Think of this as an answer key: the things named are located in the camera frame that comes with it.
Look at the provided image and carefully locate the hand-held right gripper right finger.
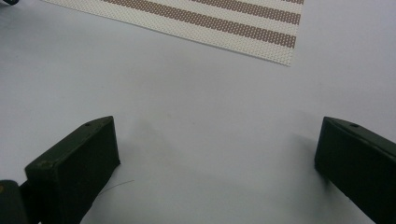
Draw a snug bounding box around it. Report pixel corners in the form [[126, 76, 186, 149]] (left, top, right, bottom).
[[314, 116, 396, 224]]

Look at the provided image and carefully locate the striped woven placemat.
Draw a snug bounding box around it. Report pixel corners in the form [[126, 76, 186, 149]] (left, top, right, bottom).
[[41, 0, 305, 67]]

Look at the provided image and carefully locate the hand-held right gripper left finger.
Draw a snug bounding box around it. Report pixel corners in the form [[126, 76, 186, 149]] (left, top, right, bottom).
[[24, 115, 121, 224]]

